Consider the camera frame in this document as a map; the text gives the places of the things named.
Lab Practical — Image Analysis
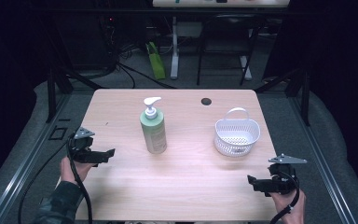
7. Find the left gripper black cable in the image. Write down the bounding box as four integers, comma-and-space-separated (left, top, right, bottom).
66, 133, 93, 224

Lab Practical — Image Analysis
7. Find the person's right hand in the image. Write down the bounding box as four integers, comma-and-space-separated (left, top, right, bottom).
268, 189, 307, 224

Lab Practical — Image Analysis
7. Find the black equipment cabinet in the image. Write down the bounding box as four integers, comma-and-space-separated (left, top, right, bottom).
54, 12, 115, 71

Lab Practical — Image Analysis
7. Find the green pump bottle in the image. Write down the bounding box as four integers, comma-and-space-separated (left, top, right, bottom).
139, 96, 168, 155

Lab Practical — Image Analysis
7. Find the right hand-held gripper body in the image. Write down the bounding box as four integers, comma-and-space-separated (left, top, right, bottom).
262, 153, 308, 194

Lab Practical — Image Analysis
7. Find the black floor cable bundle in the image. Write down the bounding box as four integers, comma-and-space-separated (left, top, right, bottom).
117, 61, 177, 91

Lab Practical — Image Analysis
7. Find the green bag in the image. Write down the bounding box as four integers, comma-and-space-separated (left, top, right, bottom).
145, 41, 167, 80

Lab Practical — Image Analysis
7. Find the aluminium floor rail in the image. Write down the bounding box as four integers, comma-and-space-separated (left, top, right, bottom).
287, 92, 358, 224
0, 92, 73, 224

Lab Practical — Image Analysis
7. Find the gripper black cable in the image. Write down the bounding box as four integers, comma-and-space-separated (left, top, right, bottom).
269, 171, 301, 224
66, 133, 93, 224

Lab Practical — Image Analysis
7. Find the white desk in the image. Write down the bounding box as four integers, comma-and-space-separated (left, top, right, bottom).
152, 0, 291, 81

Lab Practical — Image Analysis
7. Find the person's left hand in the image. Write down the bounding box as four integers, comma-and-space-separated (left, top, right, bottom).
60, 156, 94, 186

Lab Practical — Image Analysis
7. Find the black chair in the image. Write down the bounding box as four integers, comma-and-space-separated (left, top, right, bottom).
196, 13, 259, 87

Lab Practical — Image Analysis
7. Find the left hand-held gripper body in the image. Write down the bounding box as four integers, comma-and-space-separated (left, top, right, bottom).
69, 126, 103, 163

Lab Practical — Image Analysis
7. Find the black metal stand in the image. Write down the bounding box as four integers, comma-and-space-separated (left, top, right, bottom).
45, 65, 107, 124
255, 67, 311, 127

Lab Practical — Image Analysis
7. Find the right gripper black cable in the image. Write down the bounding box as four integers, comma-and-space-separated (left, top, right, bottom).
269, 171, 301, 224

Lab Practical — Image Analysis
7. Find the white plastic basket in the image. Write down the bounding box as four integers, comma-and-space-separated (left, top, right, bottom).
213, 107, 261, 158

